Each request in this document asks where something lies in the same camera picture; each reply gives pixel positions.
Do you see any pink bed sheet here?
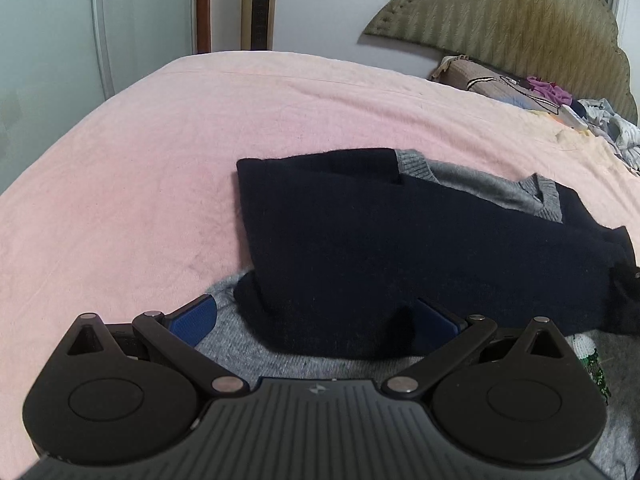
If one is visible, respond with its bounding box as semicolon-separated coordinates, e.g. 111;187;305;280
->
1;52;639;479

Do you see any pile of clothes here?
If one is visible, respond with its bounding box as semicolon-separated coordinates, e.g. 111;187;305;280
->
430;55;639;174

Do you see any frosted glass wardrobe door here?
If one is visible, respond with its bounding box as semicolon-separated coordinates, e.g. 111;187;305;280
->
1;0;195;188

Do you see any brown wooden door frame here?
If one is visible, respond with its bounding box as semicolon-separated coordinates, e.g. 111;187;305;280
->
195;0;212;54

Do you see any olive quilted headboard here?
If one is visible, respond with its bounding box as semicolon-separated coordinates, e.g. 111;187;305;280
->
364;0;639;122

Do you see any grey navy knit sweater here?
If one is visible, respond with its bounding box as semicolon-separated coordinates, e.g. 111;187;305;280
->
195;148;639;479

